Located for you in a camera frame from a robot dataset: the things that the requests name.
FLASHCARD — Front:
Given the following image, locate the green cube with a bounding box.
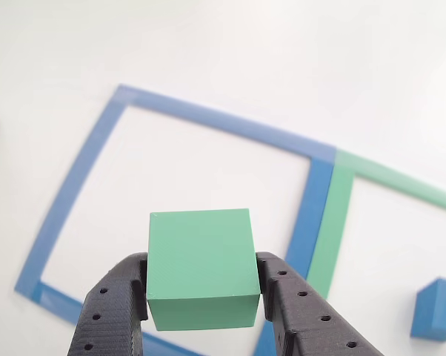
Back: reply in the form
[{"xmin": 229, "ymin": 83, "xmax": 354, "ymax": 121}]
[{"xmin": 145, "ymin": 208, "xmax": 262, "ymax": 332}]

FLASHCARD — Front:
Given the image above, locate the small blue cube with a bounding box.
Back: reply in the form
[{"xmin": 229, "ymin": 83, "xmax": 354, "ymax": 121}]
[{"xmin": 410, "ymin": 277, "xmax": 446, "ymax": 343}]

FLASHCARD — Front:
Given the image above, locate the green tape square frame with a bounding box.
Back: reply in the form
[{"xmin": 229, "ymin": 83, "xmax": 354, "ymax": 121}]
[{"xmin": 306, "ymin": 150, "xmax": 446, "ymax": 300}]

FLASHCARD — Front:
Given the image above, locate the blue tape square frame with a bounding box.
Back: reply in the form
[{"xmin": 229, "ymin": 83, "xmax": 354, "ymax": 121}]
[{"xmin": 14, "ymin": 84, "xmax": 337, "ymax": 356}]

